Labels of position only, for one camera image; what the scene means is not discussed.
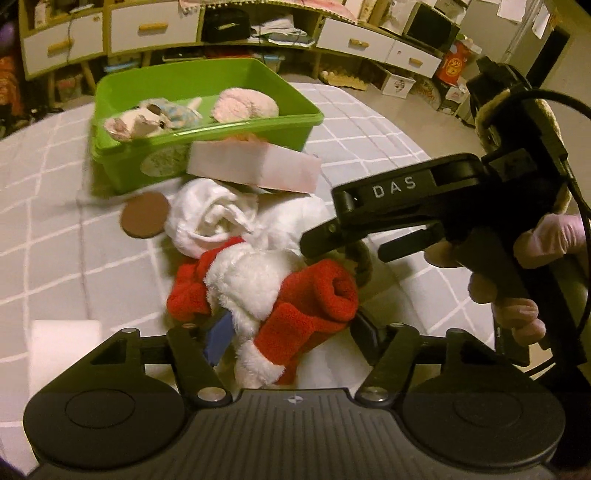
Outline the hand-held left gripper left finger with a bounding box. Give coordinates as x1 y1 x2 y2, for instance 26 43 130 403
90 311 234 409

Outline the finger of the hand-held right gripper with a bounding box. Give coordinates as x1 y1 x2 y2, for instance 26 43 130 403
378 227 445 264
299 154 486 260

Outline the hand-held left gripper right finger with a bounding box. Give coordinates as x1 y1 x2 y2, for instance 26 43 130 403
351 310 497 409

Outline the red and white santa plush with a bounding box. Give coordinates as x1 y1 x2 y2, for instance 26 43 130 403
166 236 360 387

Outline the pink foam block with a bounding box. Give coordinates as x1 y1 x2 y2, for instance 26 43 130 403
186 140 322 195

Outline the brown round foam disc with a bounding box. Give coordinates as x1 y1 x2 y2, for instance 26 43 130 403
120 192 168 239

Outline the white foam block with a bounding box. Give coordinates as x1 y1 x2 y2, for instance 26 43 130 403
28 318 103 384

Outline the green plastic bin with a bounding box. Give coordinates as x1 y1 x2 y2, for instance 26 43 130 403
89 57 324 195

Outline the white cardboard box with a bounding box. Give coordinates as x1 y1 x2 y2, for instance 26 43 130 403
379 65 417 99

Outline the red printed box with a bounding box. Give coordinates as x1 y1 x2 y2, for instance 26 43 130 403
435 41 472 89

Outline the black microwave oven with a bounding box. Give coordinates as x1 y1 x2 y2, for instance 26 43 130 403
403 4 461 52

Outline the pink plush toy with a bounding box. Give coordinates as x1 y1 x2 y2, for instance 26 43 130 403
211 88 280 124

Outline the black bag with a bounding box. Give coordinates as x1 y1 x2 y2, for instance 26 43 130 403
202 8 254 43

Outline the grey mouse plush toy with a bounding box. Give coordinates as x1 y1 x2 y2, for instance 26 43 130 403
103 96 205 140

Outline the wooden cabinet with white drawers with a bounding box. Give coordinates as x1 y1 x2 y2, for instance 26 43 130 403
17 0 445 81

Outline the orange printed bag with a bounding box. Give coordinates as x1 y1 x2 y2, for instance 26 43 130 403
0 56 23 118

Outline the brown plush ring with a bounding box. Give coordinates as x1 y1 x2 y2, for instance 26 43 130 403
341 239 376 288

